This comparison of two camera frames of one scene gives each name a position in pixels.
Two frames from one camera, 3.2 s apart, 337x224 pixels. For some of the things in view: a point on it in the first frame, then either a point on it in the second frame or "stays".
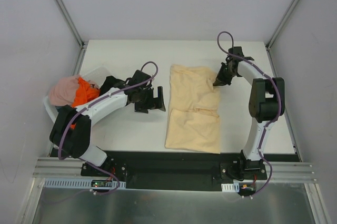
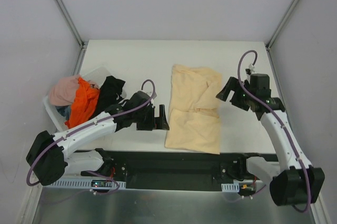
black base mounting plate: [171, 171] stays
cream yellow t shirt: [194, 121] stays
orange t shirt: [85, 93] stays
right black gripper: [225, 71] → [236, 93]
